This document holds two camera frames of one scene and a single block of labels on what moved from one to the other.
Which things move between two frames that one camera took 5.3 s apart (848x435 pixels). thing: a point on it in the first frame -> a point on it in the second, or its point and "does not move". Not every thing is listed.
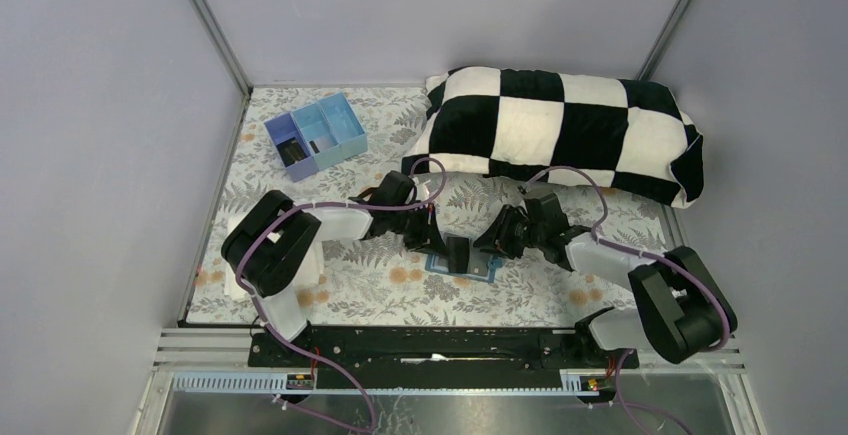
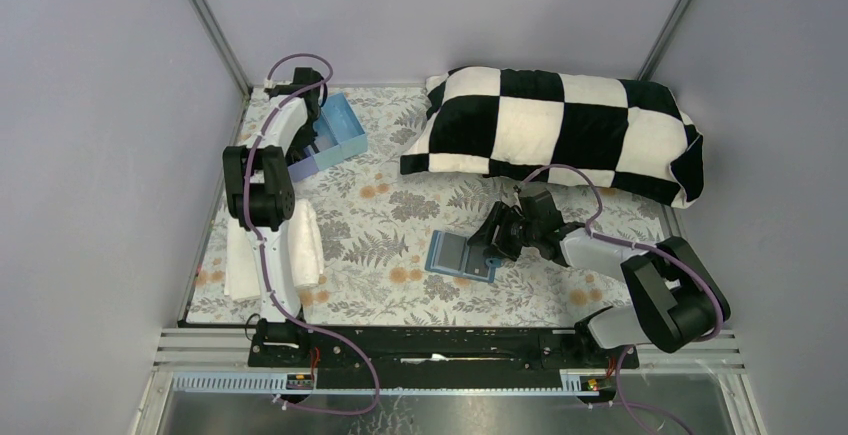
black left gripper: [420, 231] -> [309, 130]
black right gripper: [505, 233] does not move
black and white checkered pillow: [533, 123] does not move
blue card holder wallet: [481, 265] does not move
